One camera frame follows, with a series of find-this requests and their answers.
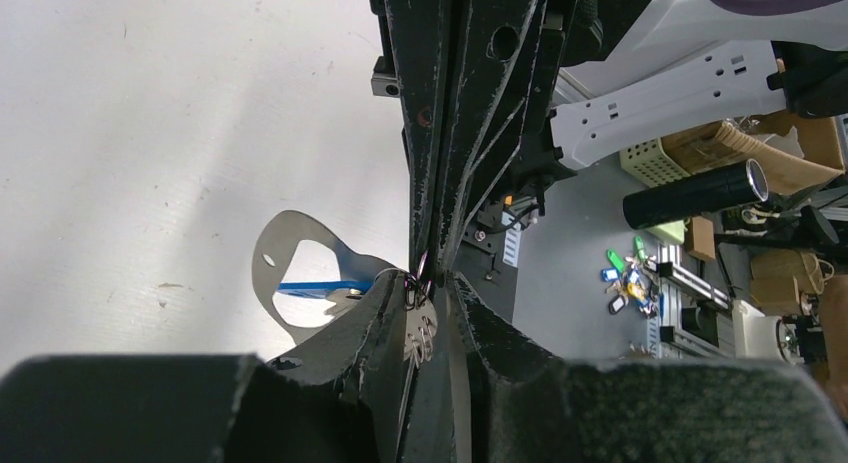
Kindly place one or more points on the key with blue tag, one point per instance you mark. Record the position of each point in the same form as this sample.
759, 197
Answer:
344, 289

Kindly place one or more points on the cream perforated basket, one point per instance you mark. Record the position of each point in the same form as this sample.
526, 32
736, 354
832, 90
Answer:
648, 163

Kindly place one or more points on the black cylinder flashlight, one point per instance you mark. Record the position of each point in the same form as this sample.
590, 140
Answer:
739, 184

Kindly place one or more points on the pile of coloured key tags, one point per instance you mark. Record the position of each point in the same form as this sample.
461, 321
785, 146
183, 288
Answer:
633, 279

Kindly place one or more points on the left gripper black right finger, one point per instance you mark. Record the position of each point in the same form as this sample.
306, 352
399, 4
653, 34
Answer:
515, 401

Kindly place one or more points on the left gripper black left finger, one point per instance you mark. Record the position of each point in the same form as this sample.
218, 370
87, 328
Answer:
337, 398

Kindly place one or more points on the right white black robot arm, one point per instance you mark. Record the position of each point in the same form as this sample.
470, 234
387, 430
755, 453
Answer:
604, 74

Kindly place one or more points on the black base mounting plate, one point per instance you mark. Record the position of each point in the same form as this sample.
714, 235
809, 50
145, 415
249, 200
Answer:
489, 252

